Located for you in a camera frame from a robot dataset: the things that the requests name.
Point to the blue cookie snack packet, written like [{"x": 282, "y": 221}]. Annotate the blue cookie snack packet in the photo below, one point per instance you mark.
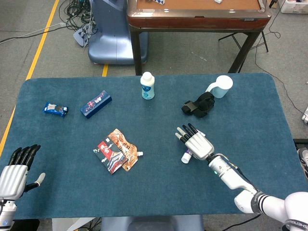
[{"x": 55, "y": 109}]

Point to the black stand foot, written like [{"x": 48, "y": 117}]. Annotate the black stand foot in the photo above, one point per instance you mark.
[{"x": 300, "y": 142}]

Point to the black wrist brace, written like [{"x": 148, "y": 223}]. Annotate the black wrist brace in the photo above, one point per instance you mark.
[{"x": 201, "y": 106}]

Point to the blue white snake puzzle toy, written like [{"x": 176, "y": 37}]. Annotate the blue white snake puzzle toy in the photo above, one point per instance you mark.
[{"x": 157, "y": 1}]

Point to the blue felt table mat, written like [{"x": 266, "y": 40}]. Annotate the blue felt table mat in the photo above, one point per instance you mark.
[{"x": 156, "y": 187}]

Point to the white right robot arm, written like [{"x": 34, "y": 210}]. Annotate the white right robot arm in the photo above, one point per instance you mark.
[{"x": 231, "y": 175}]

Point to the orange spout pouch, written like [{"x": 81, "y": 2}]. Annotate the orange spout pouch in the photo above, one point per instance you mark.
[{"x": 127, "y": 146}]

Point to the white flat board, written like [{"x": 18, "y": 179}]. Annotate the white flat board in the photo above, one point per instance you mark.
[{"x": 69, "y": 225}]

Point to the white blue bottle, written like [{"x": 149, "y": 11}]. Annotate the white blue bottle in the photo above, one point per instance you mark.
[{"x": 147, "y": 89}]

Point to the white storage box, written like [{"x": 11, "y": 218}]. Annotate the white storage box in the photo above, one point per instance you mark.
[{"x": 296, "y": 7}]

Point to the long dark blue box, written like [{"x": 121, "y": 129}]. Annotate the long dark blue box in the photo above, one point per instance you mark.
[{"x": 96, "y": 104}]

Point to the grey sneaker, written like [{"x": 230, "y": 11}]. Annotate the grey sneaker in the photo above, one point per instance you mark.
[{"x": 303, "y": 158}]

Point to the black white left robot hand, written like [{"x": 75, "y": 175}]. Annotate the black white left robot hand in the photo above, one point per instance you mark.
[{"x": 12, "y": 180}]

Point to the brown mahjong table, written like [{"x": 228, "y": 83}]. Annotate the brown mahjong table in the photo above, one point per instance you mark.
[{"x": 192, "y": 22}]

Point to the blue grey robot torso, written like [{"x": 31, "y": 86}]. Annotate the blue grey robot torso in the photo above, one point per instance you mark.
[{"x": 154, "y": 223}]

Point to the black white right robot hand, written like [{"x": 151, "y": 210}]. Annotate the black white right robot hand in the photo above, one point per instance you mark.
[{"x": 198, "y": 145}]

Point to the grey power strip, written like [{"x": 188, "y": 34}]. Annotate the grey power strip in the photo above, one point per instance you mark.
[{"x": 79, "y": 36}]

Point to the white mahjong tile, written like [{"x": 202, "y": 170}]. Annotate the white mahjong tile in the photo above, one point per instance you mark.
[{"x": 218, "y": 1}]

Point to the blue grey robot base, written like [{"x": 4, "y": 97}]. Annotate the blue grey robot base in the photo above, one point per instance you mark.
[{"x": 108, "y": 43}]

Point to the white grey floor device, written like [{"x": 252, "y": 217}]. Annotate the white grey floor device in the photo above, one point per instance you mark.
[{"x": 305, "y": 118}]

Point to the white purple tube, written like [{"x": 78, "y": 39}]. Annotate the white purple tube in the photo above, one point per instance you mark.
[{"x": 185, "y": 157}]

